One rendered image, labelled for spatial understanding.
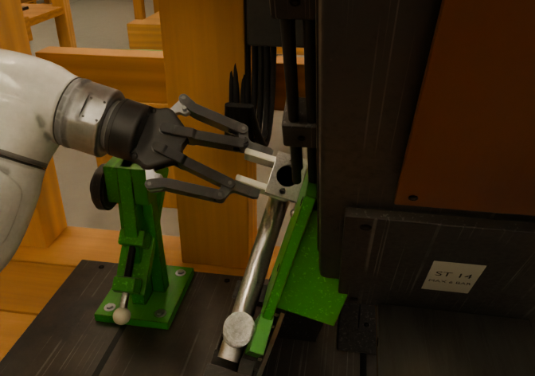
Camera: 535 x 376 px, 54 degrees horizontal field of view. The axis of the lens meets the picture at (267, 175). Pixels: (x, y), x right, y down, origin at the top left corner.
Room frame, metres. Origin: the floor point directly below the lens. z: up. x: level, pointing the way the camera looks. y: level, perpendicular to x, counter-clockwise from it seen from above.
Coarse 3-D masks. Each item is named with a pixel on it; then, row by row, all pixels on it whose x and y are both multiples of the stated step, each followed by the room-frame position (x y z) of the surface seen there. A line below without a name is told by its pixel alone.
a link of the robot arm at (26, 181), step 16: (0, 160) 0.55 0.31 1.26; (16, 160) 0.58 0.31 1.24; (0, 176) 0.53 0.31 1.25; (16, 176) 0.55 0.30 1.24; (32, 176) 0.57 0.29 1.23; (0, 192) 0.52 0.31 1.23; (16, 192) 0.54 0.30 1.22; (32, 192) 0.56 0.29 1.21; (0, 208) 0.51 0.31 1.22; (16, 208) 0.53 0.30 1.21; (32, 208) 0.56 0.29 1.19; (0, 224) 0.51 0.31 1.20; (16, 224) 0.53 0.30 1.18; (0, 240) 0.51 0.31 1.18; (16, 240) 0.53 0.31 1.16; (0, 256) 0.51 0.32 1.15
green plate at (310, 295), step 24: (312, 192) 0.45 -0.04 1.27; (312, 216) 0.45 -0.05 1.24; (288, 240) 0.45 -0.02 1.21; (312, 240) 0.45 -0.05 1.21; (288, 264) 0.45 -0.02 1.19; (312, 264) 0.45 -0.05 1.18; (288, 288) 0.46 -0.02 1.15; (312, 288) 0.45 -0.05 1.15; (336, 288) 0.45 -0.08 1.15; (264, 312) 0.45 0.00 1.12; (312, 312) 0.45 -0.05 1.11; (336, 312) 0.45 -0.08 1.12
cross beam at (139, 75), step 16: (48, 48) 1.03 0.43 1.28; (64, 48) 1.03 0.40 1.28; (80, 48) 1.03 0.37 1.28; (64, 64) 0.98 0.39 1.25; (80, 64) 0.98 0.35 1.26; (96, 64) 0.97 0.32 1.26; (112, 64) 0.97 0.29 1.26; (128, 64) 0.96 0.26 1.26; (144, 64) 0.96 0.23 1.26; (160, 64) 0.95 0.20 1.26; (96, 80) 0.97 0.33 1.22; (112, 80) 0.97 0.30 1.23; (128, 80) 0.96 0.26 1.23; (144, 80) 0.96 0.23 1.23; (160, 80) 0.95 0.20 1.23; (304, 80) 0.91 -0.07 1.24; (128, 96) 0.96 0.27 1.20; (144, 96) 0.96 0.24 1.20; (160, 96) 0.95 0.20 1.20; (304, 96) 0.91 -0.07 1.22
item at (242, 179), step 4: (236, 176) 0.57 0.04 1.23; (240, 176) 0.57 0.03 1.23; (236, 180) 0.57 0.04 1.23; (240, 180) 0.56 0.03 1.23; (244, 180) 0.56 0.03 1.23; (248, 180) 0.56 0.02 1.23; (252, 180) 0.56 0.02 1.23; (248, 184) 0.56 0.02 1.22; (252, 184) 0.56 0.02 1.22; (256, 184) 0.56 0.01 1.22; (260, 184) 0.56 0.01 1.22; (264, 184) 0.56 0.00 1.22; (260, 188) 0.56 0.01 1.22; (264, 188) 0.56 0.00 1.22; (260, 192) 0.57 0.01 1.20; (264, 192) 0.57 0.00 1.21; (280, 192) 0.56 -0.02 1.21; (284, 192) 0.56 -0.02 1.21; (268, 196) 0.58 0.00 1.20; (272, 196) 0.57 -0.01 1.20; (280, 200) 0.57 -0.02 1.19; (284, 200) 0.57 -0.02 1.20
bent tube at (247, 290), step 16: (288, 160) 0.57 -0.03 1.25; (304, 160) 0.57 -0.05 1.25; (272, 176) 0.56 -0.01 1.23; (288, 176) 0.60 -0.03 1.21; (304, 176) 0.56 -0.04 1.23; (272, 192) 0.55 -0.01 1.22; (288, 192) 0.55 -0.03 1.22; (272, 208) 0.62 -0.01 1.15; (272, 224) 0.62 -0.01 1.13; (256, 240) 0.62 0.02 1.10; (272, 240) 0.62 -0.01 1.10; (256, 256) 0.60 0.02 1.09; (256, 272) 0.58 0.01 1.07; (240, 288) 0.57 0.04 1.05; (256, 288) 0.57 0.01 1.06; (240, 304) 0.55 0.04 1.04; (256, 304) 0.56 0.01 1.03; (224, 352) 0.50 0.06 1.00; (240, 352) 0.51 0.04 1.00
